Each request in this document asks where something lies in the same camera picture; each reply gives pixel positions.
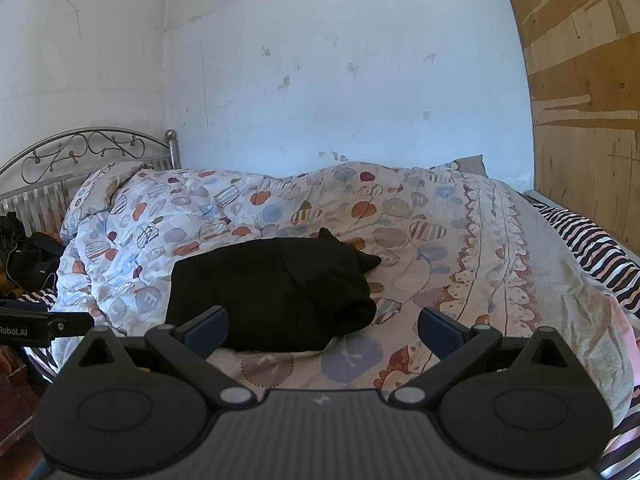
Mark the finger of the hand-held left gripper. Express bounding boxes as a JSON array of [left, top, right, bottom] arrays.
[[49, 311, 94, 339]]

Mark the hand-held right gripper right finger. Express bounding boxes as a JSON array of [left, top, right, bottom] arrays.
[[388, 306, 588, 408]]

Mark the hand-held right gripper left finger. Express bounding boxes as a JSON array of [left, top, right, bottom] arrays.
[[70, 305, 258, 409]]

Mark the black sweater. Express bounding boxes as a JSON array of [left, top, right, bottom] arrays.
[[165, 227, 383, 353]]

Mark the dark clothes pile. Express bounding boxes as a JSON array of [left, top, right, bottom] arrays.
[[0, 211, 67, 295]]

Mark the patterned quilt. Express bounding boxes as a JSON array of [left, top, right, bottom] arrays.
[[50, 160, 636, 431]]

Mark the grey pillow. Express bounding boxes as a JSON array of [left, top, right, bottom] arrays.
[[451, 154, 489, 179]]

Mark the striped bedsheet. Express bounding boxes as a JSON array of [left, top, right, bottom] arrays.
[[14, 191, 640, 480]]

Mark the metal headboard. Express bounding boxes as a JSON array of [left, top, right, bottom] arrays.
[[0, 127, 182, 242]]

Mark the wooden board panel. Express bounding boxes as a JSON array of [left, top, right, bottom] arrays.
[[494, 0, 640, 261]]

